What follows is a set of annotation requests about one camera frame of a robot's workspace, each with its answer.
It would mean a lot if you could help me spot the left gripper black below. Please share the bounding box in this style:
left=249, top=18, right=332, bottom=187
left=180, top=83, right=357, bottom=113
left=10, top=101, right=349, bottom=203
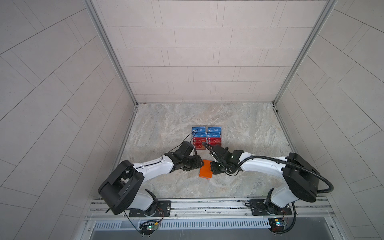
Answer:
left=180, top=155, right=206, bottom=172

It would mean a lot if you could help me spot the orange card holder wallet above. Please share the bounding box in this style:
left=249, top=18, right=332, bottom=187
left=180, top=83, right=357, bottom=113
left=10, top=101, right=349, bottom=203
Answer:
left=199, top=160, right=213, bottom=180

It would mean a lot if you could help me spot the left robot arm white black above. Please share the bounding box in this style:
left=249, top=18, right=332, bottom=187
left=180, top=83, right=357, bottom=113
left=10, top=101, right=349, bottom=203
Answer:
left=98, top=141, right=204, bottom=216

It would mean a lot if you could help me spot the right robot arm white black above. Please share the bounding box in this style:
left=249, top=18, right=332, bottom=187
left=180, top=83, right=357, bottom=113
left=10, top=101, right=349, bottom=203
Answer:
left=205, top=144, right=319, bottom=215

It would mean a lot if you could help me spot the red VIP card bottom left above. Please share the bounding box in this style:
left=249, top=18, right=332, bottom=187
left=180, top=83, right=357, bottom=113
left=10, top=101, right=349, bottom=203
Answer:
left=194, top=143, right=206, bottom=150

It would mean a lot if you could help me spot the red vip card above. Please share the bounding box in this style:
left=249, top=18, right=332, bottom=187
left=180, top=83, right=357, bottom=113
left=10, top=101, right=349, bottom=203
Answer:
left=193, top=138, right=207, bottom=144
left=207, top=138, right=222, bottom=144
left=194, top=143, right=206, bottom=150

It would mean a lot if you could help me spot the blue card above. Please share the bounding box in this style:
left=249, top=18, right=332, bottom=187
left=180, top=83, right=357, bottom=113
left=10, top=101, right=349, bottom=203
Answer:
left=194, top=132, right=207, bottom=138
left=207, top=133, right=221, bottom=138
left=192, top=126, right=206, bottom=133
left=207, top=127, right=222, bottom=133

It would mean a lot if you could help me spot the clear acrylic card display stand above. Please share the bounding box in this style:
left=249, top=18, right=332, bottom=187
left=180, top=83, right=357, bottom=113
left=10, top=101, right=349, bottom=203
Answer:
left=192, top=126, right=222, bottom=150

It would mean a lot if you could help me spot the blue card top left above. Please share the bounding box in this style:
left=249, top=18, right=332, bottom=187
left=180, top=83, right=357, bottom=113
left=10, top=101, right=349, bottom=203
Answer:
left=192, top=126, right=206, bottom=133

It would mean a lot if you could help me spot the blue card top right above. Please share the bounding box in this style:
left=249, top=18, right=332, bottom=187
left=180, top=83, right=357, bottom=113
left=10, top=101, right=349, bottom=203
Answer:
left=207, top=127, right=222, bottom=133

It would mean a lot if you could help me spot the aluminium mounting rail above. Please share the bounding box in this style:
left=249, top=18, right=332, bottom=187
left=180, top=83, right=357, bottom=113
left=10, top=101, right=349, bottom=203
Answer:
left=85, top=197, right=336, bottom=220

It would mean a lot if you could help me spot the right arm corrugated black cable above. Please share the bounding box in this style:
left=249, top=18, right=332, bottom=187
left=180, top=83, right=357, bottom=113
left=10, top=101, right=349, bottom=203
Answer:
left=203, top=142, right=334, bottom=234

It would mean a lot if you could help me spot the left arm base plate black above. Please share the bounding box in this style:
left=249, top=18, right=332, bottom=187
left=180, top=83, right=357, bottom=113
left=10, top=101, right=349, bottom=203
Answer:
left=129, top=201, right=172, bottom=218

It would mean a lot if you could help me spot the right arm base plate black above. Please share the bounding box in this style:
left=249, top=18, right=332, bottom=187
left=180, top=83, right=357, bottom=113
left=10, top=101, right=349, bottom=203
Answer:
left=245, top=200, right=293, bottom=216

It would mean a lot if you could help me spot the left circuit board with wires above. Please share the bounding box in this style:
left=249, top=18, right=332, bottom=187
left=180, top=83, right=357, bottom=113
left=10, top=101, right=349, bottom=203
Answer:
left=139, top=220, right=160, bottom=236

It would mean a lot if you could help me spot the circuit board with wires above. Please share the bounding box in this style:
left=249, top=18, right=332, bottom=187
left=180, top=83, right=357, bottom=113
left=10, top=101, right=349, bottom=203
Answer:
left=139, top=220, right=160, bottom=236
left=268, top=218, right=287, bottom=233

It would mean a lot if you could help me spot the right circuit board with wires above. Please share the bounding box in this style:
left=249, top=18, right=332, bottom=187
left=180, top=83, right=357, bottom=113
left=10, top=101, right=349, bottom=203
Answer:
left=268, top=218, right=287, bottom=233

